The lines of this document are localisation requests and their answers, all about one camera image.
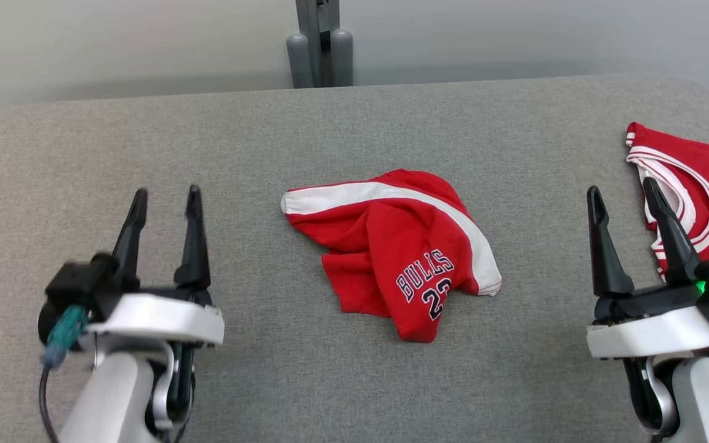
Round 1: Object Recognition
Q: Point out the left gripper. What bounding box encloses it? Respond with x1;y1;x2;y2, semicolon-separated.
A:
87;185;226;431

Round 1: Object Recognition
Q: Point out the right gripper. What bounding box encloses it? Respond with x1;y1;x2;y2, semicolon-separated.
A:
587;177;709;437

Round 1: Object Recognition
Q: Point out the red Bulls shorts white stripe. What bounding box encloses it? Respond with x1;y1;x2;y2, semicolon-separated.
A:
281;169;503;343

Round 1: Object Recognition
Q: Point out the left teal plug black cable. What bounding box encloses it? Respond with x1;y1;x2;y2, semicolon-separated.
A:
38;305;89;443

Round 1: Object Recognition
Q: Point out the grey metal partition post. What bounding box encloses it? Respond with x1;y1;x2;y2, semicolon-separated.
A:
286;0;355;89

